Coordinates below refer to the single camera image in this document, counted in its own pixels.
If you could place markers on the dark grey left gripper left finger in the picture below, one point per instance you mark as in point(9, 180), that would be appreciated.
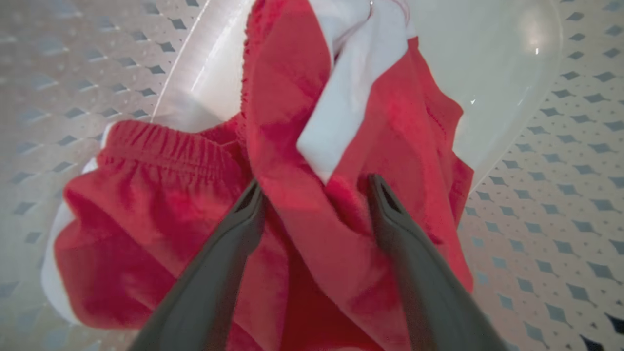
point(209, 282)

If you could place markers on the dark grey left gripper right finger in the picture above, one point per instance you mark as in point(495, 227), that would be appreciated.
point(424, 292)

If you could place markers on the red and white striped jersey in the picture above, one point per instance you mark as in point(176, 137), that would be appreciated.
point(292, 97)

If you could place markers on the red elastic-waist shorts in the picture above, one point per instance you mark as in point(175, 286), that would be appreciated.
point(146, 234)

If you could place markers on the white perforated laundry basket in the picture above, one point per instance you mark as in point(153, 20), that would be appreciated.
point(546, 170)

